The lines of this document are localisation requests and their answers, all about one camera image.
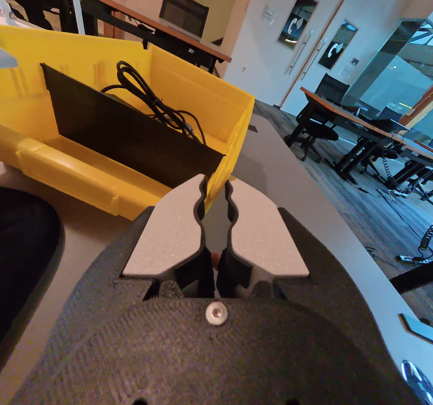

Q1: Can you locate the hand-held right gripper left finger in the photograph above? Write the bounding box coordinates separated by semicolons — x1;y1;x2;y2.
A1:
122;174;216;298

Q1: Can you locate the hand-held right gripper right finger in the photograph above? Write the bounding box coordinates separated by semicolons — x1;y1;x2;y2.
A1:
216;178;310;299

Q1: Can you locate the black bin divider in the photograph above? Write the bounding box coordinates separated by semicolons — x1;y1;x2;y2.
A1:
41;63;226;189

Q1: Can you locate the black foam pad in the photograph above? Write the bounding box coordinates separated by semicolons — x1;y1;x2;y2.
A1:
0;187;65;345

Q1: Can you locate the wooden desk with black legs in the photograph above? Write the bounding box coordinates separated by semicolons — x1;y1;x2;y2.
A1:
299;87;411;183

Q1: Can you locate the yellow plastic bin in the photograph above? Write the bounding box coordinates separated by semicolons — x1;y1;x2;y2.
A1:
0;24;256;221

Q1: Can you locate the pale hexagonal plate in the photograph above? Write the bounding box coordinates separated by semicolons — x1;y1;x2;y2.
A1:
398;314;433;345

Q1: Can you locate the black phone sign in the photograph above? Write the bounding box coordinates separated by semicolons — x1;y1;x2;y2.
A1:
278;0;318;49
318;21;358;70

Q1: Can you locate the glass partition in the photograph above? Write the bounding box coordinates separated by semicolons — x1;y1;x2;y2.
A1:
343;19;433;131

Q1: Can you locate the round shiny object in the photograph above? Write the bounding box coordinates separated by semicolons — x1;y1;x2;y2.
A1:
401;360;433;405

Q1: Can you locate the black mesh office chair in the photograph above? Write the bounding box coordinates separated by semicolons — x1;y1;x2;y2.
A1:
159;0;210;39

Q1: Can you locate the white pole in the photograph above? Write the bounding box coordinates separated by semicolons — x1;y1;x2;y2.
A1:
67;0;86;35

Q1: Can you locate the black coiled cable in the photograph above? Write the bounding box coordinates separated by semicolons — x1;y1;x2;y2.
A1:
419;225;433;260
382;156;397;186

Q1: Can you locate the black bundled cable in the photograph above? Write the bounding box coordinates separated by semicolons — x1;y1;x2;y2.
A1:
101;60;207;146

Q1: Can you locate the wooden desk with black frame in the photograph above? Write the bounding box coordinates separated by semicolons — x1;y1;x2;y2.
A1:
0;0;233;74

